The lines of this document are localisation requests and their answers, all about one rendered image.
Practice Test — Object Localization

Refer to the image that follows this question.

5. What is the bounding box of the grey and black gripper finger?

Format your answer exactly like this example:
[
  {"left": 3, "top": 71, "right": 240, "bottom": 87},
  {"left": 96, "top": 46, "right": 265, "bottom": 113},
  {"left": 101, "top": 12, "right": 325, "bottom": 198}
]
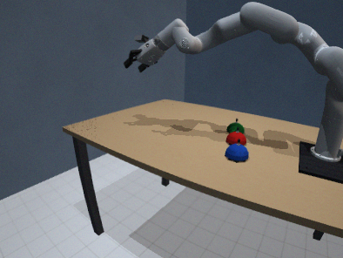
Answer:
[
  {"left": 138, "top": 64, "right": 149, "bottom": 72},
  {"left": 124, "top": 49, "right": 142, "bottom": 68}
]

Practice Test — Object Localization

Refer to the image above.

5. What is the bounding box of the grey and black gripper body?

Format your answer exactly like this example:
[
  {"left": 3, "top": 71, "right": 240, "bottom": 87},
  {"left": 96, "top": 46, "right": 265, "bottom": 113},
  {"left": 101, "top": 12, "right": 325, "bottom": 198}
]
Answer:
[{"left": 137, "top": 39, "right": 165, "bottom": 65}]

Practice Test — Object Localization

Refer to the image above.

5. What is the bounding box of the red dome bell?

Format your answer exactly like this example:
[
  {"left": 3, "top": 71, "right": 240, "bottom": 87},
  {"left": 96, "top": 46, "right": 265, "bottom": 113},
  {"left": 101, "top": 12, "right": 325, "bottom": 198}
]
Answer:
[{"left": 226, "top": 127, "right": 246, "bottom": 145}]

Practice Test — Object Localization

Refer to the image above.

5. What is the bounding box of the green bell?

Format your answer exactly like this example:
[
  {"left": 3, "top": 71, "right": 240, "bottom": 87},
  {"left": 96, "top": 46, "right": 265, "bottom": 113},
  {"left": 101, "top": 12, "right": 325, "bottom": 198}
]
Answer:
[{"left": 226, "top": 119, "right": 245, "bottom": 133}]

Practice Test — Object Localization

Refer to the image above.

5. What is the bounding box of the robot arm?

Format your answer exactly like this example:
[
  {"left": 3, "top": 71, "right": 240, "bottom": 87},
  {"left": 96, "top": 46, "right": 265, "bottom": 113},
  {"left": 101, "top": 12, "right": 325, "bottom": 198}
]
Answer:
[{"left": 153, "top": 2, "right": 343, "bottom": 162}]

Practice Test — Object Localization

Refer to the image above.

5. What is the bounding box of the blue bell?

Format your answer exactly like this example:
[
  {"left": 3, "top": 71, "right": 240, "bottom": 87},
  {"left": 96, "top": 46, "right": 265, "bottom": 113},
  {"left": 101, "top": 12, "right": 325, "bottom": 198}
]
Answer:
[{"left": 225, "top": 139, "right": 249, "bottom": 163}]

